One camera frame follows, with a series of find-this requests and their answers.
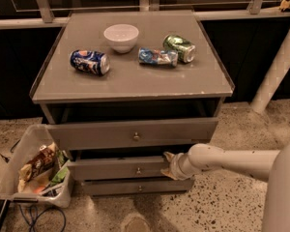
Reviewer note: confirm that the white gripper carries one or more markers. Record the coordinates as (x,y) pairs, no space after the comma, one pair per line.
(176,167)

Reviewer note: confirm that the grey drawer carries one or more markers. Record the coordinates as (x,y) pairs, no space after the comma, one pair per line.
(112,169)
(85,136)
(134,186)

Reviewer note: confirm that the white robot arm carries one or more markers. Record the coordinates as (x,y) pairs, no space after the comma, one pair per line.
(270,166)

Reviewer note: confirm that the grey bottom drawer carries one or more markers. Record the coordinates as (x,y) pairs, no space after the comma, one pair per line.
(134,186)

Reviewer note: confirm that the grey drawer cabinet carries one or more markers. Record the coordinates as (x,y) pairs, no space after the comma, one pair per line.
(130,91)

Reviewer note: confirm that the grey top drawer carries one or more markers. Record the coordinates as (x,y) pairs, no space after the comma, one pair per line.
(85,136)

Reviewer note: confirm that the crushed light blue can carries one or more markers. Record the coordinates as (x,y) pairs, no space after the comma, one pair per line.
(157,57)

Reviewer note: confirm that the green snack packet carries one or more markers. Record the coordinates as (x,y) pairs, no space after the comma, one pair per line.
(60,175)

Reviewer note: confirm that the green soda can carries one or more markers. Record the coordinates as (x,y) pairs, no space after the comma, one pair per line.
(186,50)

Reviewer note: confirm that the brown snack bag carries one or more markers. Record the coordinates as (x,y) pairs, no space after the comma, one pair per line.
(41,162)

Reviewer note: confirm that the blue soda can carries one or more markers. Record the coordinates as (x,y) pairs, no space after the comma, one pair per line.
(94,62)

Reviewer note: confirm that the clear plastic bin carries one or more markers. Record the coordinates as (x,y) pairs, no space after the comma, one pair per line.
(28,146)

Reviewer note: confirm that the white ceramic bowl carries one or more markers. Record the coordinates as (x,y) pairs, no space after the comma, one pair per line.
(121,37)

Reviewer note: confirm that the metal railing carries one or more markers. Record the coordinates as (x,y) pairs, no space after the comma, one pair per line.
(45,4)

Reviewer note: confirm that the yellow object on railing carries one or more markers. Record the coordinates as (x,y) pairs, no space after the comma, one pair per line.
(285,6)

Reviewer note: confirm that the white diagonal post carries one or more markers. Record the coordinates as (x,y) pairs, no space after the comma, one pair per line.
(275,74)

